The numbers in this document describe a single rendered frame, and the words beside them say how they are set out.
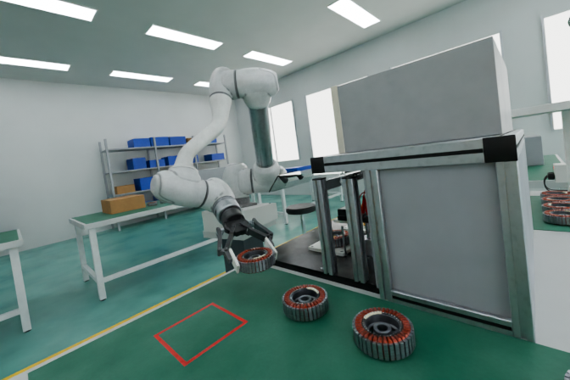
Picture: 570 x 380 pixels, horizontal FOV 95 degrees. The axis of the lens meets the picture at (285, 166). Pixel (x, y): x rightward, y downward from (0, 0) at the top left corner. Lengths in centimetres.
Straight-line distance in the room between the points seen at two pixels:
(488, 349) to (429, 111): 48
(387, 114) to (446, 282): 42
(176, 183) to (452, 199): 75
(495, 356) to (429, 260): 18
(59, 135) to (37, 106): 65
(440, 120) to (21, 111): 718
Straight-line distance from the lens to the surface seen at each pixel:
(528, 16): 575
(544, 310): 81
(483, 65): 72
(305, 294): 76
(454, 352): 64
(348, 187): 72
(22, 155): 720
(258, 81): 125
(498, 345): 67
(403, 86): 75
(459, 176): 62
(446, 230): 65
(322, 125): 672
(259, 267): 76
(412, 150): 62
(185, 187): 92
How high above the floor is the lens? 113
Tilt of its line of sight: 2 degrees down
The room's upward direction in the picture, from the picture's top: 8 degrees counter-clockwise
